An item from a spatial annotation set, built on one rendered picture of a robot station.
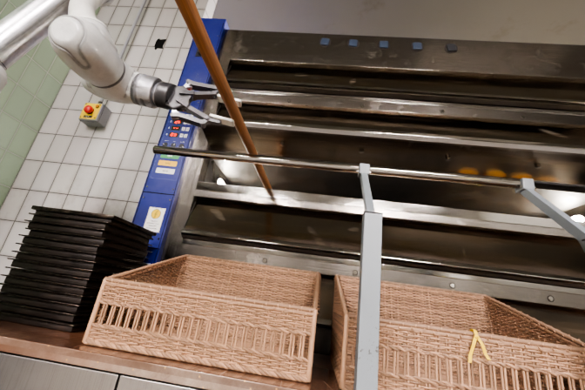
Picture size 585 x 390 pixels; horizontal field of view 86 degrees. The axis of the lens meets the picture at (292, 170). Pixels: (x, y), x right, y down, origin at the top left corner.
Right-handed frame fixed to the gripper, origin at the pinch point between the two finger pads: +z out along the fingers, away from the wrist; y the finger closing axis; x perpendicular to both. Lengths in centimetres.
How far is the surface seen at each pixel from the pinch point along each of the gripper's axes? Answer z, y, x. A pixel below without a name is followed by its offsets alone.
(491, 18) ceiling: 155, -212, -95
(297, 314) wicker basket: 31, 48, -4
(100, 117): -76, -19, -62
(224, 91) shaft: 1.6, 3.9, 13.9
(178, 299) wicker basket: 2, 51, -9
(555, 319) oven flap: 128, 28, -39
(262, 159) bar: 11.7, 4.5, -16.8
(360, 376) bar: 44, 56, 8
